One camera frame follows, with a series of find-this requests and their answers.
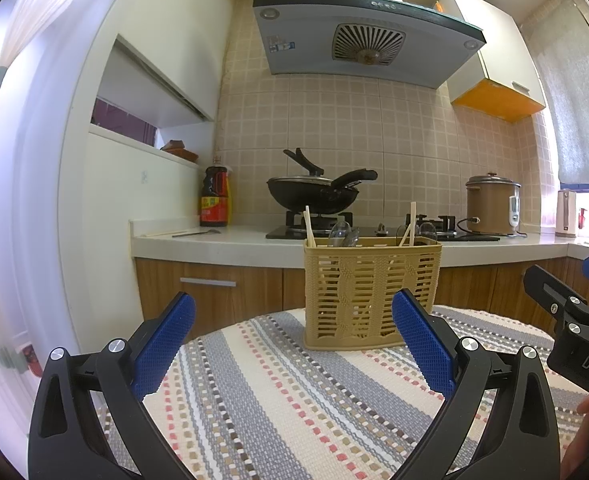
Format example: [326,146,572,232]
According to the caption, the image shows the spoon on counter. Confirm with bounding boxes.
[171,228,222,238]

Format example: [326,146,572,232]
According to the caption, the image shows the orange white wall cabinet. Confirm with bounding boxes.
[435,0,545,122]

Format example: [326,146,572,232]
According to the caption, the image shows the person's right hand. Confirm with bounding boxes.
[559,393,589,480]

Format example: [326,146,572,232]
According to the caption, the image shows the wooden base cabinets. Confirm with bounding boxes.
[134,257,589,336]

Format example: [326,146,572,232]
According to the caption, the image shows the brown rice cooker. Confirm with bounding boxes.
[466,172,521,236]

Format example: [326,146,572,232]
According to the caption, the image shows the range hood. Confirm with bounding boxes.
[252,0,487,89]

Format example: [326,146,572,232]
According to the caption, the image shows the black wok with lid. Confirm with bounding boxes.
[266,148,378,214]

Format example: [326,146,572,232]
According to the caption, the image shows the window roller blind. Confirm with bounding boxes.
[528,0,589,191]

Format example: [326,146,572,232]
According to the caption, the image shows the striped woven table mat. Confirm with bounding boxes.
[96,304,589,480]

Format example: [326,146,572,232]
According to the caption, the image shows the beige plastic utensil basket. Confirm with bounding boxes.
[303,236,442,351]

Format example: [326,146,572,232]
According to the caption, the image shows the soy sauce bottle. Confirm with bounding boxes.
[200,166,229,228]

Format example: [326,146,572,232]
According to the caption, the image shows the wicker tray on ledge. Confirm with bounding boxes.
[161,140,199,162]

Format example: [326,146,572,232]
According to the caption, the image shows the black gas stove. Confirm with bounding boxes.
[265,211,500,242]

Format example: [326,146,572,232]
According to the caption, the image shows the yellow bottle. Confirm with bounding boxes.
[226,166,232,226]

